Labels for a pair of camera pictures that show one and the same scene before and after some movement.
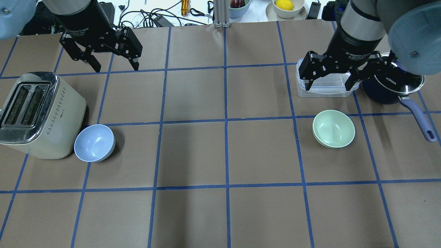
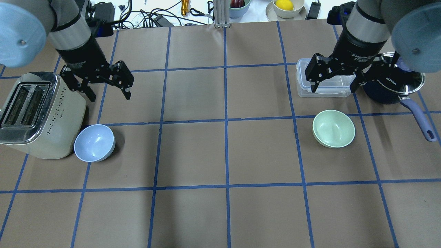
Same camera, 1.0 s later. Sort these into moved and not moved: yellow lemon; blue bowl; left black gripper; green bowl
Moved: left black gripper
Not moved: blue bowl; green bowl; yellow lemon
